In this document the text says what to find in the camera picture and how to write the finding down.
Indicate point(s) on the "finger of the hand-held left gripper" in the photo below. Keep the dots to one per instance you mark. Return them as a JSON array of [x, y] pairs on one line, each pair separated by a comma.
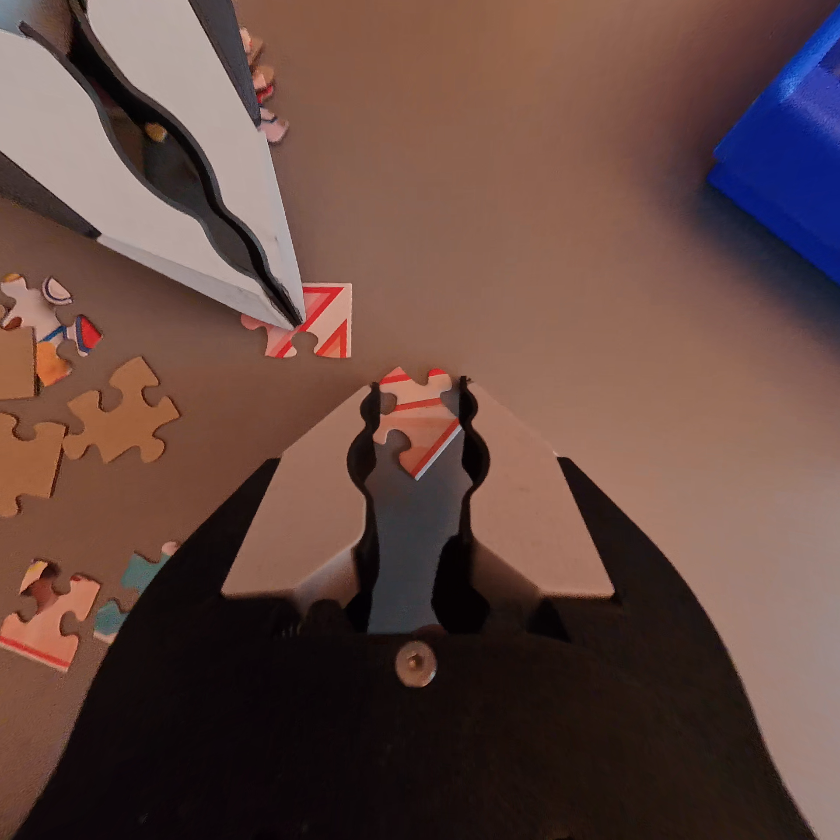
[[197, 98], [65, 164]]

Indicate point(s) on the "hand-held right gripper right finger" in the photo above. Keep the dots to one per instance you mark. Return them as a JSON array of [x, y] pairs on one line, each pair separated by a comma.
[[538, 525]]

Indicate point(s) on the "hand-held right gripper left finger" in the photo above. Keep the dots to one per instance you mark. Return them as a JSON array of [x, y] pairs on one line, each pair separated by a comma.
[[295, 525]]

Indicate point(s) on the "deep orange edge puzzle piece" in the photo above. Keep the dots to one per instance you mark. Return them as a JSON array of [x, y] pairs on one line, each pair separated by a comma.
[[420, 426]]

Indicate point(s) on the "plain teal puzzle piece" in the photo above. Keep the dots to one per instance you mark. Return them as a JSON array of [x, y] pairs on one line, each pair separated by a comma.
[[134, 571]]

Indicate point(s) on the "plain brown puzzle piece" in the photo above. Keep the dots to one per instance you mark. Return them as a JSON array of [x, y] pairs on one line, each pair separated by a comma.
[[29, 459], [16, 364], [124, 413]]

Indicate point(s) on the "red pink striped puzzle piece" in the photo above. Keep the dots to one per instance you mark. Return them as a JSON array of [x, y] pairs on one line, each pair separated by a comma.
[[331, 321]]

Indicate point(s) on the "white orange blue puzzle piece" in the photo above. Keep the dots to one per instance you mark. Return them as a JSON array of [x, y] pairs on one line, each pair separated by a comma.
[[39, 315]]

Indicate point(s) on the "pink red edge puzzle piece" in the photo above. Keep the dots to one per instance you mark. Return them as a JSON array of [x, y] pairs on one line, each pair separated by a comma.
[[46, 623]]

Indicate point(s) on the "blue plastic bin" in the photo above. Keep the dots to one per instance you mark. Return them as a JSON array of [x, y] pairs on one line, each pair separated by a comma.
[[787, 164]]

